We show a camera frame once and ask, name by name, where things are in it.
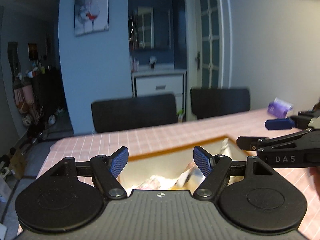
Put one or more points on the purple tissue pack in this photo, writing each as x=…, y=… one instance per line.
x=280, y=108

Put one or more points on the orange cardboard box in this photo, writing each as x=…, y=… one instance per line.
x=169, y=163

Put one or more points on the left black chair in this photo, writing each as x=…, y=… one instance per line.
x=133, y=113

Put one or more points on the clear organza gift bag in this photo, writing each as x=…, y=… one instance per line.
x=227, y=149

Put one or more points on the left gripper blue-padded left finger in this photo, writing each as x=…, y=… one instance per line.
x=105, y=171

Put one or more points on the dark cluttered shelf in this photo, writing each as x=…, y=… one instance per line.
x=39, y=96

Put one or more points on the right black chair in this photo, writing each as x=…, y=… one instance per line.
x=209, y=102

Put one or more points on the white glass-panel door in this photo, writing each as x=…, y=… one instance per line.
x=209, y=43

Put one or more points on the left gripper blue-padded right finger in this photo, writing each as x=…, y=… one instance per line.
x=215, y=169

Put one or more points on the silver snack packet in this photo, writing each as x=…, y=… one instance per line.
x=190, y=179

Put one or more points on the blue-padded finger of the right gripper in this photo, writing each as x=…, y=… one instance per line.
x=303, y=120
x=296, y=142

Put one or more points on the pink fluffy item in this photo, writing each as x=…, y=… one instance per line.
x=156, y=182

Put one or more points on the person's right hand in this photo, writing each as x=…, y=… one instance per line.
x=315, y=174

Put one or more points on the black chair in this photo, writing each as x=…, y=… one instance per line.
x=133, y=113
x=209, y=102

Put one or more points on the white sideboard cabinet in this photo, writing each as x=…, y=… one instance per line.
x=166, y=81

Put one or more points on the wine glass wall picture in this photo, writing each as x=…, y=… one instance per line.
x=90, y=16

